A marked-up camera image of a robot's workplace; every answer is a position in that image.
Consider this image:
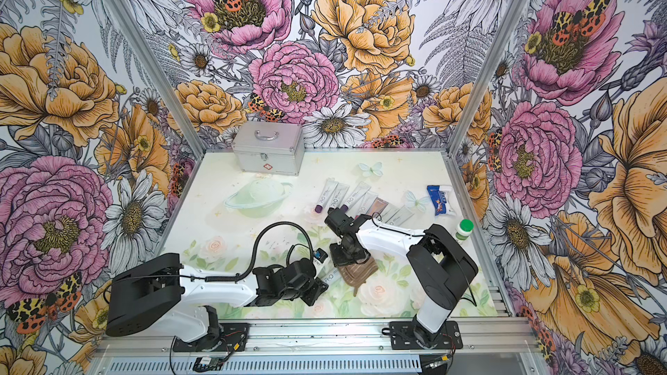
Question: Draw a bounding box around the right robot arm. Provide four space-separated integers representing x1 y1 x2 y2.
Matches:
325 208 479 351

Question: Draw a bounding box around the purple cap toothpaste tube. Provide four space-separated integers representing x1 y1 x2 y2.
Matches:
314 178 338 214
340 182 371 212

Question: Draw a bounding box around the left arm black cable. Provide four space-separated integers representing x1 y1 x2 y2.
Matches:
166 220 316 334

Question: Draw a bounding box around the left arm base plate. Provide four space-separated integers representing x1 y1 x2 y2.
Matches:
173 323 250 352

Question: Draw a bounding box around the pink cap toothpaste tube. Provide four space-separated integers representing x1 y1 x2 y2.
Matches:
357 191 378 215

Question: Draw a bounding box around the metallic pink toothpaste tube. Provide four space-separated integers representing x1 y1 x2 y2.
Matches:
367 197 388 216

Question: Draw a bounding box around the green cap white bottle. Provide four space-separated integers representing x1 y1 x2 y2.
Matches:
455 219 475 241

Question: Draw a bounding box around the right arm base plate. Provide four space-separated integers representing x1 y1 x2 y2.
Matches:
381 319 464 351

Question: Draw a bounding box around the dark green cap toothpaste tube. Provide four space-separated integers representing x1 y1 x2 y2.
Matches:
320 267 342 286

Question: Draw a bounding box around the aluminium front rail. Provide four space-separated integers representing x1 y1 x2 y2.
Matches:
88 318 549 374

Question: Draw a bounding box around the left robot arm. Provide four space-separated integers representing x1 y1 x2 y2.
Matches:
106 253 328 349

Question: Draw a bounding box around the blue bandage packet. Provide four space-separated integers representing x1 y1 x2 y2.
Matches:
427 185 455 216

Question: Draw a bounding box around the silver metal first-aid case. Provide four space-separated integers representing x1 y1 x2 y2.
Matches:
232 122 305 175

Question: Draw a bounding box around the black cap toothpaste tube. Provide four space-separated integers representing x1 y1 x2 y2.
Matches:
379 204 400 222

